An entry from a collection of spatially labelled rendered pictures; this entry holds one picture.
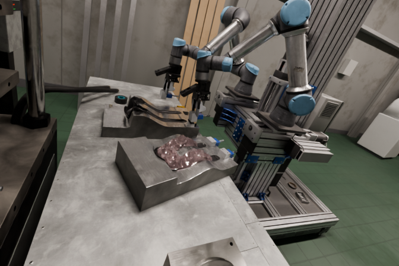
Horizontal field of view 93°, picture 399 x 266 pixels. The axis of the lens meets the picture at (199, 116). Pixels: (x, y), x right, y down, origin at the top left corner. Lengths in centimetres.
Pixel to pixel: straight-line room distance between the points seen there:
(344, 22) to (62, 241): 162
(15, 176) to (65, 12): 260
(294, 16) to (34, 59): 107
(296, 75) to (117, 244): 96
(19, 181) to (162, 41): 267
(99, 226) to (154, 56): 277
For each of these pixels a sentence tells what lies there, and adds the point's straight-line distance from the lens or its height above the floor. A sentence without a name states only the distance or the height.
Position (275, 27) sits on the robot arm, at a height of 151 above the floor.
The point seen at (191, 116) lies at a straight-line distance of 110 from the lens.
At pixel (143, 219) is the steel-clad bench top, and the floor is 80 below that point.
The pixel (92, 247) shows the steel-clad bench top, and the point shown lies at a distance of 66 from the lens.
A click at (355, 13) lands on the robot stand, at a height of 173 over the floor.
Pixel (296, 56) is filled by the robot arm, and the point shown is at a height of 140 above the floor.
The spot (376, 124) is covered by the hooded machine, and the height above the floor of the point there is 67.
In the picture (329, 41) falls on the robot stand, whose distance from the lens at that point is 146.
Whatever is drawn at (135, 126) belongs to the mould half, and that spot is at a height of 87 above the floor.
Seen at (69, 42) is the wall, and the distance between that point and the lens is 328.
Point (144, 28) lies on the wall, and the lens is 314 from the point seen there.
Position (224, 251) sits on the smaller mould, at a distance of 63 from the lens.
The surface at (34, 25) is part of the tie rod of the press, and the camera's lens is 98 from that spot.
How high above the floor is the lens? 137
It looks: 23 degrees down
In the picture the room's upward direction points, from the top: 18 degrees clockwise
